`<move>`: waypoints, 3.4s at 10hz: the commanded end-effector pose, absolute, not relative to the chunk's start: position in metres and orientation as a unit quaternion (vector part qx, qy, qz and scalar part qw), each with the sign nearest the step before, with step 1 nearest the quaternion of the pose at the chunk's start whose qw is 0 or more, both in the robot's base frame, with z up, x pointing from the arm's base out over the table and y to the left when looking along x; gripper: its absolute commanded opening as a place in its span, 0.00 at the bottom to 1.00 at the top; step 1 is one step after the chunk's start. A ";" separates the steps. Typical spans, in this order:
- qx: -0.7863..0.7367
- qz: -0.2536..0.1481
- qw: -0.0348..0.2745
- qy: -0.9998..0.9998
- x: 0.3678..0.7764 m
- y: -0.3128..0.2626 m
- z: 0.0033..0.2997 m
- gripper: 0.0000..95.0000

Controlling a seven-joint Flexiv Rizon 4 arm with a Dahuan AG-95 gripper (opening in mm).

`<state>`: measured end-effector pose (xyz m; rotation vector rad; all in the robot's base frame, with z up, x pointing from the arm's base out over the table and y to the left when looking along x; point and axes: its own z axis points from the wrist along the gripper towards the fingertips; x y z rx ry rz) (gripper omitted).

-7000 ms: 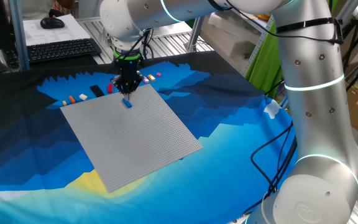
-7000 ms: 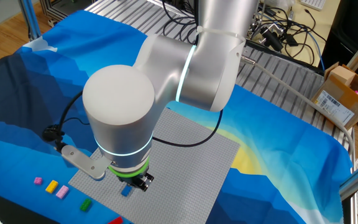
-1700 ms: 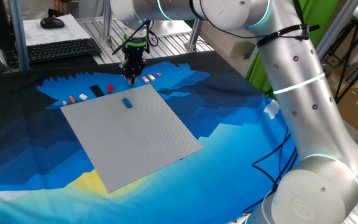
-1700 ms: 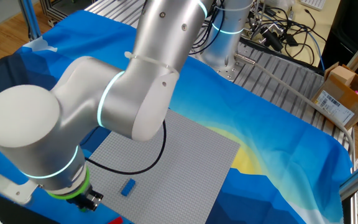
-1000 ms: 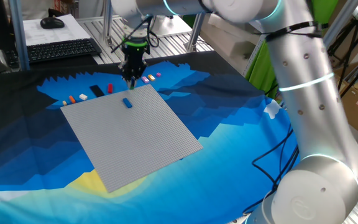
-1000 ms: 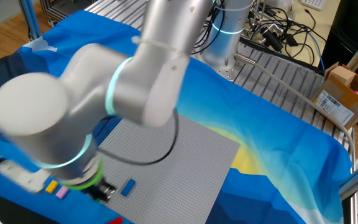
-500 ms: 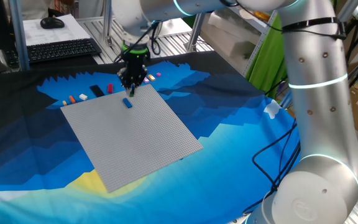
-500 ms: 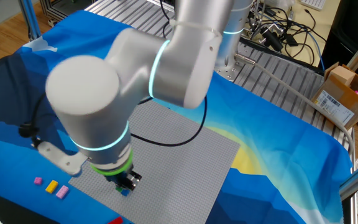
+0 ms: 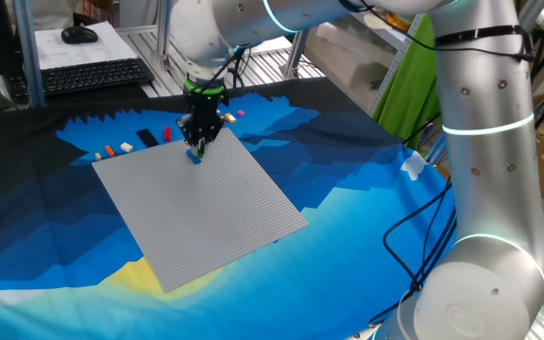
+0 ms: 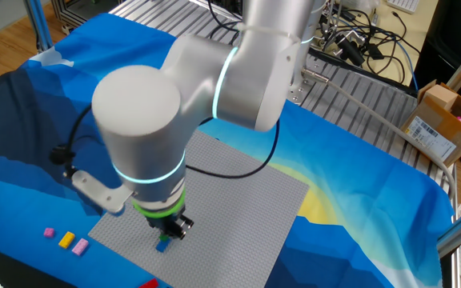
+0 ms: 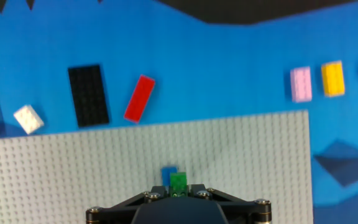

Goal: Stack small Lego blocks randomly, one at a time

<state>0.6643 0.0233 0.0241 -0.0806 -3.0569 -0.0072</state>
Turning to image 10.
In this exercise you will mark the open cardboard box with label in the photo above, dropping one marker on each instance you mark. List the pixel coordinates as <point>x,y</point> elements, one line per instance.
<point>434,128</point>

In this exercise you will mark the small magenta Lego brick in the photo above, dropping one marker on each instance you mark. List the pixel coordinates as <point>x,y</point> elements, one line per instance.
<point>49,232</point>

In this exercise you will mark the blue mountain print cloth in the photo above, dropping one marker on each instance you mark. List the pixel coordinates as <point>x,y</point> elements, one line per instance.
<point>354,180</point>

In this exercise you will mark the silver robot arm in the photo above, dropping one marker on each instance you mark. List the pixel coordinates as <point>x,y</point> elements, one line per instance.
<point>142,128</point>

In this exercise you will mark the red Lego plate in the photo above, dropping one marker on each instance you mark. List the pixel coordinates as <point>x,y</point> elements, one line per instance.
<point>149,284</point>

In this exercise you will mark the grey Lego baseplate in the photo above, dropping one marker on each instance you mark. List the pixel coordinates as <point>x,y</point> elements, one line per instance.
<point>234,240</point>

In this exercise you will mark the green Lego brick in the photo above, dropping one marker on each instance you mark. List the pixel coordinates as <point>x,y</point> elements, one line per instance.
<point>163,238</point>

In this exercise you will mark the small plain cardboard box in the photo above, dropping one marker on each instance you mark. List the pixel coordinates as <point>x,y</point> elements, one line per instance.
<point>440,97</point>

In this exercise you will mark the yellow Lego brick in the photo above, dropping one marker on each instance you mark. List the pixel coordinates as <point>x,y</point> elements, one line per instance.
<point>66,240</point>

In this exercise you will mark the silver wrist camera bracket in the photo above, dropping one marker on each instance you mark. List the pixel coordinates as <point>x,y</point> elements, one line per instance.
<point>102,194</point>

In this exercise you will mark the blue Lego brick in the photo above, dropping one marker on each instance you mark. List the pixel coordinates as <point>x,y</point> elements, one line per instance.
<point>162,246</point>

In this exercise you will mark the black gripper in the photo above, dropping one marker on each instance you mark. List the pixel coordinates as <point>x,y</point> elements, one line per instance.
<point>166,224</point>

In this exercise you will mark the light pink Lego brick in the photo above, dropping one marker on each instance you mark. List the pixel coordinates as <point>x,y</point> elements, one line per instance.
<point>80,246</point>

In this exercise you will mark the white keyboard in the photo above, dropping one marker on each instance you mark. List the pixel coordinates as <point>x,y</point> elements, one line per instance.
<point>404,5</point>

